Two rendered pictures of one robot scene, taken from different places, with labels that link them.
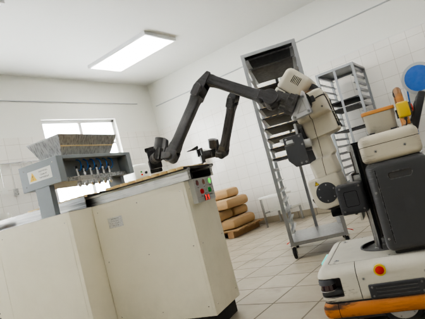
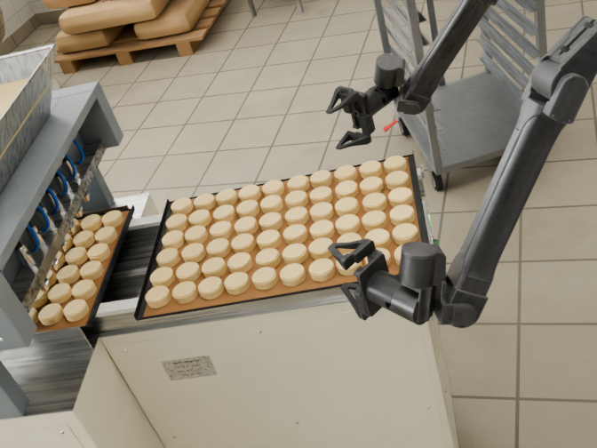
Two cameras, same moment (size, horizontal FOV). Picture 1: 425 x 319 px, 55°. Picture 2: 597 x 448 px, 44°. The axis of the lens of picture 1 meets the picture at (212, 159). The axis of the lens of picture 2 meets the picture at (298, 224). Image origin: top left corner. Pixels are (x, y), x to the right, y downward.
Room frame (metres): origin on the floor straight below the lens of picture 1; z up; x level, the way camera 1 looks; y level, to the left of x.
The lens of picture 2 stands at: (1.30, 0.58, 1.85)
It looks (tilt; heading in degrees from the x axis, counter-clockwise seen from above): 36 degrees down; 349
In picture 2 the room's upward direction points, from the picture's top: 18 degrees counter-clockwise
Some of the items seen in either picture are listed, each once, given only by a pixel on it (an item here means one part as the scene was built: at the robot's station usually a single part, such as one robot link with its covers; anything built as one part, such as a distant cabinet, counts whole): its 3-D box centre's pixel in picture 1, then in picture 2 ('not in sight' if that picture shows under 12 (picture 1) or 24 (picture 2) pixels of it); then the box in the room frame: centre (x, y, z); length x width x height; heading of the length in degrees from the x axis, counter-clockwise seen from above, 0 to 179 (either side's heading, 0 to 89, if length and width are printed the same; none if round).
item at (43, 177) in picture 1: (84, 183); (19, 238); (2.80, 0.89, 1.01); 0.72 x 0.33 x 0.34; 155
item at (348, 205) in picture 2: not in sight; (346, 207); (2.54, 0.22, 0.91); 0.05 x 0.05 x 0.02
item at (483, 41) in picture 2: not in sight; (505, 63); (3.75, -0.95, 0.33); 0.64 x 0.03 x 0.03; 168
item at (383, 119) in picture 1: (380, 121); not in sight; (2.04, -0.85, 0.87); 0.23 x 0.15 x 0.11; 157
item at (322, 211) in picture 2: not in sight; (322, 212); (2.56, 0.27, 0.91); 0.05 x 0.05 x 0.02
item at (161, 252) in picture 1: (165, 252); (302, 375); (2.59, 0.43, 0.45); 0.70 x 0.34 x 0.90; 65
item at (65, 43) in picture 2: not in sight; (100, 20); (6.73, 0.42, 0.19); 0.72 x 0.42 x 0.15; 147
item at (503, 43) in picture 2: not in sight; (504, 44); (3.75, -0.95, 0.42); 0.64 x 0.03 x 0.03; 168
